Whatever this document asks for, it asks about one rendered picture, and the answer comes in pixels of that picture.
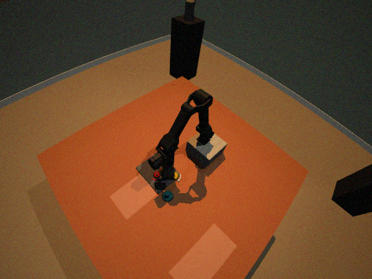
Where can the green gear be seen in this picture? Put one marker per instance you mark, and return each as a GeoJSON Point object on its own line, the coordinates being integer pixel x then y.
{"type": "Point", "coordinates": [167, 196]}

